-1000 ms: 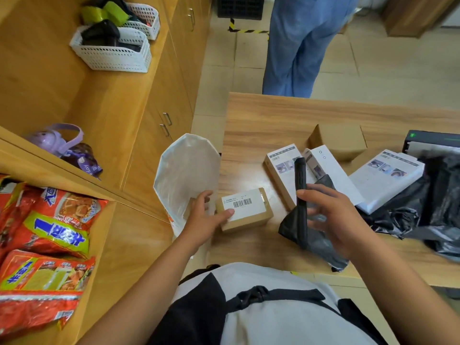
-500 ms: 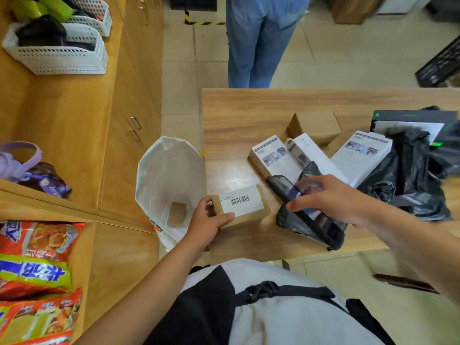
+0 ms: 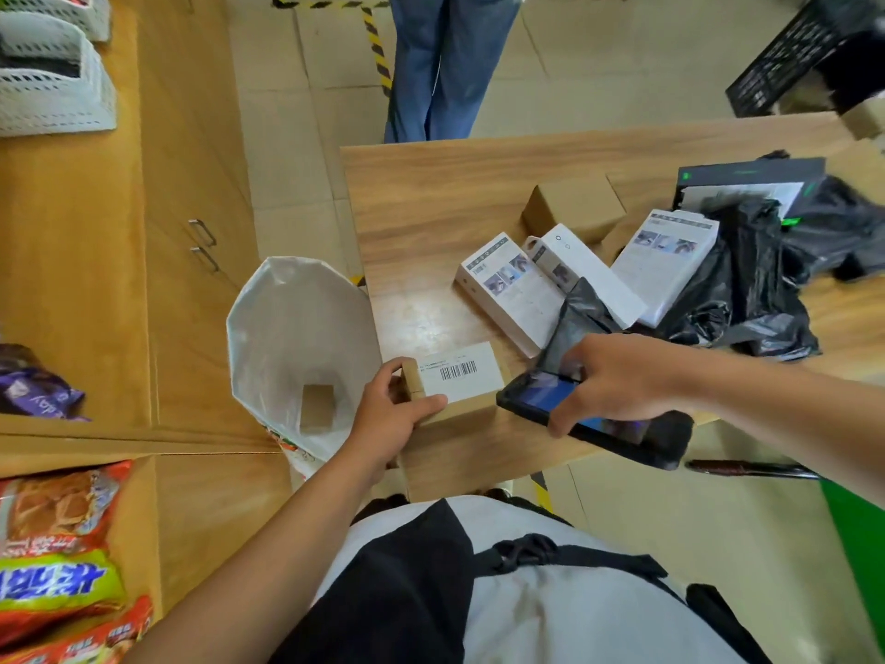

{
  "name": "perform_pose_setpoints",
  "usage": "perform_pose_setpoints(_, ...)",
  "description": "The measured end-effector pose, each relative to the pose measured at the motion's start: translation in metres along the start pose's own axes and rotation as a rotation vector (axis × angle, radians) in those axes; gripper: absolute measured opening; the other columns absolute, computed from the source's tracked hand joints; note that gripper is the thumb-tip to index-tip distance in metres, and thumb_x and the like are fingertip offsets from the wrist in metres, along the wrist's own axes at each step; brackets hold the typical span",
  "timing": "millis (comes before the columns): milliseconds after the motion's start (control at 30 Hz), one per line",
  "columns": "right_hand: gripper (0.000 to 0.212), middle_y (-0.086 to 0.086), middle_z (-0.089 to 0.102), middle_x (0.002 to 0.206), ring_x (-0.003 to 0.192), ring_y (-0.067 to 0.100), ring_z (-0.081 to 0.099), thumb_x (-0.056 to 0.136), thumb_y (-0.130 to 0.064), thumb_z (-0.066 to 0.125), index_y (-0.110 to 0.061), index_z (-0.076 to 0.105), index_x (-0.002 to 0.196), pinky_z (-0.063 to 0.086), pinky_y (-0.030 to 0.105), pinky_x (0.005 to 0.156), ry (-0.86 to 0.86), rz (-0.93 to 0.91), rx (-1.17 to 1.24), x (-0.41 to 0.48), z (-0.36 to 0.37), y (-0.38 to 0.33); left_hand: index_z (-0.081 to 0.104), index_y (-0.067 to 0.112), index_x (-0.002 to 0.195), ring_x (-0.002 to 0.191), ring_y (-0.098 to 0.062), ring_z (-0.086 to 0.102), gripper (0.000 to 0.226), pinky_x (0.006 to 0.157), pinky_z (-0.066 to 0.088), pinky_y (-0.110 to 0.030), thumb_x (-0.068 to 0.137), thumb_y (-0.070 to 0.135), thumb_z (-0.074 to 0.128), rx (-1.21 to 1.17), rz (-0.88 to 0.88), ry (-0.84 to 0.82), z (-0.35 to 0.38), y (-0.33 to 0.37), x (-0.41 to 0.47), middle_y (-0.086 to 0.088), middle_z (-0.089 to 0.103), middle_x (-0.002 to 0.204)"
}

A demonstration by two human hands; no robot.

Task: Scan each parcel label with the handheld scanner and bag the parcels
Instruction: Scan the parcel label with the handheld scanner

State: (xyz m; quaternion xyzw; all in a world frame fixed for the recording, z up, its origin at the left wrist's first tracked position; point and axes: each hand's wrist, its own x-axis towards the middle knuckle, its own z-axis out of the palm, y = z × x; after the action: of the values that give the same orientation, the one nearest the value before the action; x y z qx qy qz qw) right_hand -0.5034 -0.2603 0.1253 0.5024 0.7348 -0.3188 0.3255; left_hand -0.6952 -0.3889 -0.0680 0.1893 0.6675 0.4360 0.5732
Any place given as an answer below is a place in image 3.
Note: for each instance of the person's left hand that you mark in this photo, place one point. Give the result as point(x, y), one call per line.
point(384, 428)

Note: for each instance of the person's right hand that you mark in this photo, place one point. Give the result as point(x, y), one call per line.
point(629, 380)

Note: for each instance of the black handheld scanner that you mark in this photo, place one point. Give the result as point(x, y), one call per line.
point(650, 442)

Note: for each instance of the small labelled cardboard box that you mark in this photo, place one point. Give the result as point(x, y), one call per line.
point(318, 407)
point(470, 369)

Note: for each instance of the white product box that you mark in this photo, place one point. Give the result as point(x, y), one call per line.
point(594, 276)
point(664, 262)
point(512, 297)

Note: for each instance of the white woven sack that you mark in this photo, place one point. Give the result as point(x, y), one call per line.
point(297, 318)

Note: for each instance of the pile of black poly bags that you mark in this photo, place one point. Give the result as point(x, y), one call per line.
point(747, 290)

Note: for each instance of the plain cardboard box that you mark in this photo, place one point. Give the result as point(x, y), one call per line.
point(574, 207)

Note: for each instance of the black box green marks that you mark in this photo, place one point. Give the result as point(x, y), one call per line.
point(747, 174)

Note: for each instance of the person's left forearm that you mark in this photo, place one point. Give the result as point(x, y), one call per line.
point(263, 567)

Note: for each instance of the person's right forearm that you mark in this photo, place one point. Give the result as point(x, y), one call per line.
point(795, 421)

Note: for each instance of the person's white black shirt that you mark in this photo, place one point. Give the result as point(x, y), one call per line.
point(567, 615)

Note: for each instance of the short yellow black hazard tape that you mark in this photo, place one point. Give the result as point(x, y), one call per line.
point(541, 492)

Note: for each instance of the pile of red snack packets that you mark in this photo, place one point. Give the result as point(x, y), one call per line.
point(55, 546)

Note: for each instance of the purple wrapped packet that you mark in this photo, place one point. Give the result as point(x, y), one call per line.
point(34, 390)

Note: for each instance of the yellow wooden cabinet unit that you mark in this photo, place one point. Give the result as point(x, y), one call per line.
point(69, 269)

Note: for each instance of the open cardboard carton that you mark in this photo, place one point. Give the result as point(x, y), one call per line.
point(864, 117)

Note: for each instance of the black plastic crate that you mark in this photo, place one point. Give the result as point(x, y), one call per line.
point(781, 62)

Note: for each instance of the long yellow black hazard tape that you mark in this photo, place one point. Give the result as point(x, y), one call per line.
point(377, 48)

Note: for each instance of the white plastic basket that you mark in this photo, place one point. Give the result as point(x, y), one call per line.
point(55, 107)
point(76, 13)

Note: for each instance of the black pouch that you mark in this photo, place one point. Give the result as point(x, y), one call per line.
point(34, 67)

